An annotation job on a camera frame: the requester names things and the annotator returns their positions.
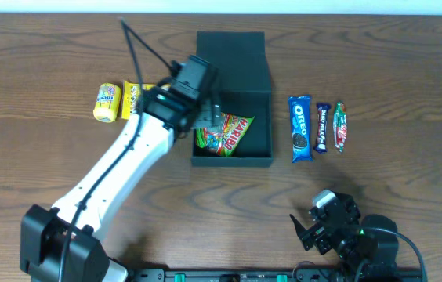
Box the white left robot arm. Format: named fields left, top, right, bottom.
left=20, top=56, right=219, bottom=282

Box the blue Oreo cookie pack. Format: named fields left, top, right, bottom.
left=288, top=95, right=313, bottom=163

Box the purple Dairy Milk bar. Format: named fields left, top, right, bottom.
left=314, top=103, right=331, bottom=154

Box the yellow Mentos bottle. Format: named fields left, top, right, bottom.
left=92, top=83, right=121, bottom=123

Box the red green candy bar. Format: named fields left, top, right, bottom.
left=333, top=101, right=347, bottom=153

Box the green Haribo gummy bag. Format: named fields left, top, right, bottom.
left=195, top=113, right=254, bottom=157

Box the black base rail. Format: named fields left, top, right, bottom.
left=126, top=267, right=423, bottom=282

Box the yellow Hacks candy bag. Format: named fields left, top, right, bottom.
left=121, top=80, right=171, bottom=121

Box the black open box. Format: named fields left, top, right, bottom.
left=191, top=31, right=274, bottom=168

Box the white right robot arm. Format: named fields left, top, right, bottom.
left=290, top=190, right=403, bottom=281

